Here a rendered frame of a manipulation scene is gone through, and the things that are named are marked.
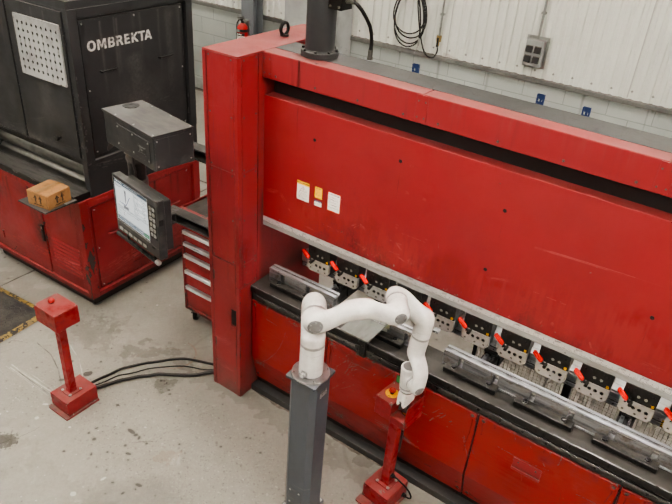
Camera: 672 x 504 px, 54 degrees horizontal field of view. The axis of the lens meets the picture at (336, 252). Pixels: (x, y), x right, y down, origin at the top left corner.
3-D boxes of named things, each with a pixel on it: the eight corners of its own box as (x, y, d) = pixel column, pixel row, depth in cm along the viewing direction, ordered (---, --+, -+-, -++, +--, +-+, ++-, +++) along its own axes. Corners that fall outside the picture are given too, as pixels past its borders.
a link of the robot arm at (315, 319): (302, 318, 314) (303, 340, 300) (300, 298, 308) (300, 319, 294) (407, 308, 314) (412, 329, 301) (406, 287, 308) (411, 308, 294)
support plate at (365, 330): (339, 329, 358) (339, 328, 357) (366, 308, 376) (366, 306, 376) (367, 343, 349) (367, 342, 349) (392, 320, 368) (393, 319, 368)
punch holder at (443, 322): (426, 322, 351) (430, 297, 342) (433, 315, 357) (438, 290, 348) (451, 334, 344) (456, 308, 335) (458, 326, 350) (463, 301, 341)
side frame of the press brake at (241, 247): (213, 381, 458) (200, 47, 338) (290, 323, 519) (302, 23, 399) (240, 397, 446) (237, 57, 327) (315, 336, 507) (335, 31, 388)
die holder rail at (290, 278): (269, 279, 414) (269, 267, 410) (275, 275, 419) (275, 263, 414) (333, 310, 391) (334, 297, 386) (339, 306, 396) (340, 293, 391)
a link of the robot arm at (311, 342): (300, 351, 310) (302, 310, 298) (299, 326, 326) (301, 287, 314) (325, 351, 311) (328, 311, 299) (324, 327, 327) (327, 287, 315)
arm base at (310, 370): (315, 391, 314) (317, 361, 305) (283, 374, 323) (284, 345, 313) (337, 370, 328) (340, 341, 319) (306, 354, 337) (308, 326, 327)
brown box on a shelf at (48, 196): (18, 201, 456) (14, 185, 450) (50, 189, 475) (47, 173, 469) (45, 214, 443) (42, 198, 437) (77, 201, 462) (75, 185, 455)
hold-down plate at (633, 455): (590, 442, 315) (592, 438, 314) (593, 436, 319) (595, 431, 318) (655, 474, 301) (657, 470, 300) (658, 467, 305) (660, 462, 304)
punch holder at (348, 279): (334, 280, 379) (336, 256, 370) (343, 274, 385) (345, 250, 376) (356, 290, 372) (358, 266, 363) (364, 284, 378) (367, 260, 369)
